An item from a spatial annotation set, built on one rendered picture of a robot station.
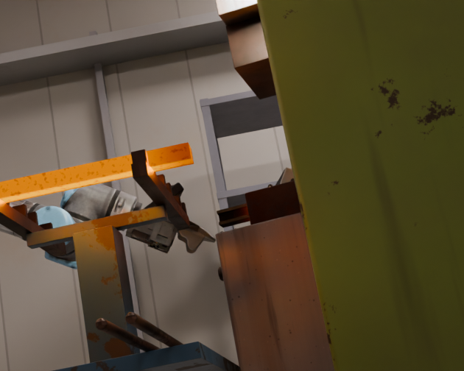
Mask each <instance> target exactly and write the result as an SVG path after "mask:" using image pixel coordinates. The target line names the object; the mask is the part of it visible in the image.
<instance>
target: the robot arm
mask: <svg viewBox="0 0 464 371"><path fill-rule="evenodd" d="M171 187H172V196H177V195H179V196H181V194H182V193H183V190H184V187H183V186H182V185H181V184H180V183H176V184H174V185H171ZM136 201H137V197H134V196H133V195H130V194H127V193H124V192H123V191H119V190H116V189H114V188H111V187H109V186H106V185H103V184H101V183H99V184H96V185H89V186H85V187H82V188H75V189H71V190H67V191H65V193H64V195H63V197H62V199H61V202H60V208H59V207H56V206H45V205H41V204H38V203H33V202H29V201H26V200H24V199H22V200H19V201H15V202H10V206H11V207H12V206H17V205H23V204H25V205H26V206H27V213H30V212H34V211H35V212H36V213H37V215H38V225H42V224H46V223H50V222H51V223H52V225H53V228H55V227H62V226H65V225H72V224H75V223H79V222H85V221H89V220H93V219H99V218H103V217H106V216H113V215H117V214H120V213H127V212H131V211H137V210H141V206H142V203H140V202H136ZM189 224H190V228H189V229H185V230H178V229H177V228H176V227H175V226H174V225H173V224H172V223H171V222H170V221H169V219H168V220H166V221H162V222H156V223H152V224H148V225H142V226H138V227H132V228H128V229H127V231H126V236H127V237H130V238H132V239H135V240H137V241H140V242H143V243H145V244H148V247H151V248H153V249H156V250H159V251H161V252H165V253H168V251H169V249H170V247H171V246H172V244H173V241H174V239H175V235H176V233H177V237H178V239H179V240H181V241H184V242H185V243H186V251H187V252H189V253H194V252H195V251H196V250H197V248H198V247H199V246H200V245H201V243H202V242H203V241H209V242H215V241H216V239H215V238H214V237H213V236H212V235H211V234H210V233H209V232H208V231H207V230H205V229H203V228H201V227H200V226H199V225H196V224H195V223H193V222H191V221H189ZM0 231H1V232H3V233H7V234H10V235H12V236H16V237H19V238H21V239H22V240H24V241H26V239H25V238H23V237H21V236H20V235H18V234H17V233H14V232H13V231H11V230H10V229H8V228H6V227H5V226H3V225H1V224H0ZM65 245H66V255H59V256H56V257H54V256H53V255H51V254H49V253H48V252H46V251H45V255H44V257H45V258H46V259H48V260H50V261H54V262H55V263H58V264H61V265H64V266H67V267H70V268H72V269H77V262H76V256H75V250H74V240H73V241H66V242H65ZM160 249H161V250H160Z"/></svg>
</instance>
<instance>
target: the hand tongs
mask: <svg viewBox="0 0 464 371"><path fill-rule="evenodd" d="M125 319H126V322H127V323H128V324H130V325H132V326H133V327H135V328H138V329H139V330H140V331H143V332H144V333H146V334H148V335H149V336H151V337H153V338H155V339H157V340H158V341H160V342H162V343H164V344H165V345H167V346H169V347H173V346H177V345H183V343H181V342H179V341H178V340H176V339H175V338H173V337H172V336H170V335H169V334H167V333H165V332H164V331H162V330H161V329H159V328H157V327H156V326H154V325H153V324H151V323H150V322H148V321H146V320H145V319H143V318H142V317H140V316H139V315H137V314H136V313H134V312H130V313H128V314H127V316H126V317H125ZM95 324H96V328H97V329H98V330H100V331H103V332H105V333H107V334H109V335H111V336H113V337H116V338H117V339H120V340H122V341H123V342H126V343H128V344H130V345H132V346H134V347H137V348H138V349H141V350H143V351H145V352H147V351H151V350H158V349H160V348H159V347H156V346H155V345H153V344H151V343H149V342H147V341H145V340H143V339H142V338H140V337H138V336H136V335H134V334H132V333H130V332H129V331H126V330H125V329H123V328H120V327H119V326H117V325H115V324H113V323H112V322H109V321H107V320H106V319H103V318H99V319H98V320H97V321H96V323H95Z"/></svg>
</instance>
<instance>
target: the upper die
mask: <svg viewBox="0 0 464 371"><path fill-rule="evenodd" d="M226 30H227V34H228V41H229V45H230V49H231V56H232V60H233V67H234V68H235V70H236V71H237V72H238V73H239V75H240V76H241V77H242V79H243V80H244V81H245V82H246V83H247V85H248V86H249V87H250V88H251V90H252V91H253V92H254V94H255V95H257V97H258V98H259V99H265V98H267V97H271V96H275V95H276V92H275V86H274V82H273V76H272V72H271V68H270V61H269V57H268V53H267V47H266V43H265V39H264V33H263V29H262V26H261V19H260V16H257V17H254V18H250V19H247V20H244V21H240V22H237V23H235V24H230V25H227V26H226Z"/></svg>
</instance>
